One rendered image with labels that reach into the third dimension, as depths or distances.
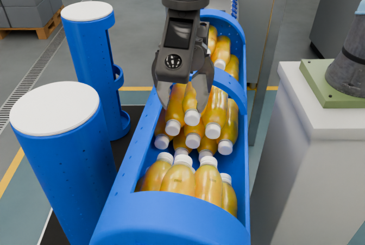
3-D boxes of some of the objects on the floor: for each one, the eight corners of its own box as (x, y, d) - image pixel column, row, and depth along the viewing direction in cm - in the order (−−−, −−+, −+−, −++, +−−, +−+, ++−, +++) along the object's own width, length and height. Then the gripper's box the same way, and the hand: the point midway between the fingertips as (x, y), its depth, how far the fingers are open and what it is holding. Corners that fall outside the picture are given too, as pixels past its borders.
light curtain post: (253, 140, 227) (317, -152, 120) (253, 146, 222) (320, -152, 115) (245, 139, 228) (302, -152, 120) (245, 145, 223) (304, -152, 116)
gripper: (229, -15, 46) (218, 94, 59) (152, -19, 47) (158, 88, 61) (227, 4, 39) (215, 121, 53) (137, -2, 41) (148, 114, 54)
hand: (182, 108), depth 54 cm, fingers open, 5 cm apart
